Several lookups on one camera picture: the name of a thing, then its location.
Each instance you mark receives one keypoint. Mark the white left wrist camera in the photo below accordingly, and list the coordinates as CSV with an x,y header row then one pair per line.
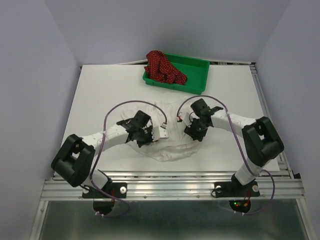
x,y
159,133

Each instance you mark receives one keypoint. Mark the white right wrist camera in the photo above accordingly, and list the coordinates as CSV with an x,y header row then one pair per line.
x,y
185,117

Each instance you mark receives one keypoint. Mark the green plastic bin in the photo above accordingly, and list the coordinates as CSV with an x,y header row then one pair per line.
x,y
195,69

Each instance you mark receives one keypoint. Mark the white skirt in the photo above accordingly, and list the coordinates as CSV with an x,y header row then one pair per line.
x,y
177,146

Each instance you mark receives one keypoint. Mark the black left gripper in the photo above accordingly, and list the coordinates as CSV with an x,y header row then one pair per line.
x,y
149,129

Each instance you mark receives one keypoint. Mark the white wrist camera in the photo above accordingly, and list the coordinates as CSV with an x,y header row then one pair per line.
x,y
159,133
185,117

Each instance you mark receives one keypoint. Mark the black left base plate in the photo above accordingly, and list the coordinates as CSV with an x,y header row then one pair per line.
x,y
115,189

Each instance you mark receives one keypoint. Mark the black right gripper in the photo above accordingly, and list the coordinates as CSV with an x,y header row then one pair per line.
x,y
196,135

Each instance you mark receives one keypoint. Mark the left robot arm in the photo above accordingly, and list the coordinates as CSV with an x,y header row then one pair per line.
x,y
73,162

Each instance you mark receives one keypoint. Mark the red polka dot skirt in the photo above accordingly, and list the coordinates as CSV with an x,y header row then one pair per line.
x,y
160,69

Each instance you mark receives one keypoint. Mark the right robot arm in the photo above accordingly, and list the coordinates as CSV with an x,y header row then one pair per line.
x,y
257,139

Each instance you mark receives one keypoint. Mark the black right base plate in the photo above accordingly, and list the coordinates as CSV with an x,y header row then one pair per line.
x,y
231,189

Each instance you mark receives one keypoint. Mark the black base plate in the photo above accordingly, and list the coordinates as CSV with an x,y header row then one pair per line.
x,y
231,189
115,189

